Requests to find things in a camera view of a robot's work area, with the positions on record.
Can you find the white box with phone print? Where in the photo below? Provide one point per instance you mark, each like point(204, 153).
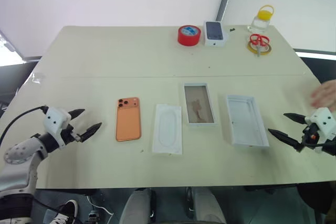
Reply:
point(215, 32)

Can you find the dark rounded shape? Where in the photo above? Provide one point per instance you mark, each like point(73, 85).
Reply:
point(319, 197)

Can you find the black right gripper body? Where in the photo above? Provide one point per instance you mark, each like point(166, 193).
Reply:
point(310, 133)

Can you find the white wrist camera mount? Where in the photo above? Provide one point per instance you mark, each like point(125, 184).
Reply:
point(324, 120)
point(53, 119)

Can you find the white box with brown inside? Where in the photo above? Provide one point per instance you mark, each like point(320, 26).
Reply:
point(198, 106)

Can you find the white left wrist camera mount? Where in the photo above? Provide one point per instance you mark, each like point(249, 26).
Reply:
point(53, 119)

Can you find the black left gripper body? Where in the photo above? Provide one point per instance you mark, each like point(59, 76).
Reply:
point(68, 133)

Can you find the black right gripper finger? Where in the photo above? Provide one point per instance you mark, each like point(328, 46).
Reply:
point(295, 117)
point(286, 138)

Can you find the person's bare hand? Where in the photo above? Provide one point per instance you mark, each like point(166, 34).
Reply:
point(326, 95)

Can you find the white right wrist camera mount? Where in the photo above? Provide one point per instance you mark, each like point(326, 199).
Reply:
point(324, 120)

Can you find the clear jar with yellow lid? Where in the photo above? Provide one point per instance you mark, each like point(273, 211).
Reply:
point(260, 22)

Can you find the yellow tape roll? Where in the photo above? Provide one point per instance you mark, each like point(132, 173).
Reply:
point(250, 47)

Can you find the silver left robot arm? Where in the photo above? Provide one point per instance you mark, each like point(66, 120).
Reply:
point(19, 153)

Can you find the white deep box lid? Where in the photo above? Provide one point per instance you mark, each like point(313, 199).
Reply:
point(246, 121)

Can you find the white moulded insert tray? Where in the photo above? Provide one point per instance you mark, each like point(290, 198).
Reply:
point(167, 129)

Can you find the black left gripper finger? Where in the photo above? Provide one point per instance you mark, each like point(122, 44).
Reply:
point(90, 131)
point(77, 113)

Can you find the red tape roll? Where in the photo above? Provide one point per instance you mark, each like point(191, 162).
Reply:
point(189, 36)

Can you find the black and white sneaker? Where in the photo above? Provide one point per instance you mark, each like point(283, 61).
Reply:
point(64, 212)

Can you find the orange smartphone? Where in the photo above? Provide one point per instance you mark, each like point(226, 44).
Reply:
point(128, 124)

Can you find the clear plastic scrap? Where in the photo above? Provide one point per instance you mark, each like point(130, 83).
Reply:
point(38, 78)

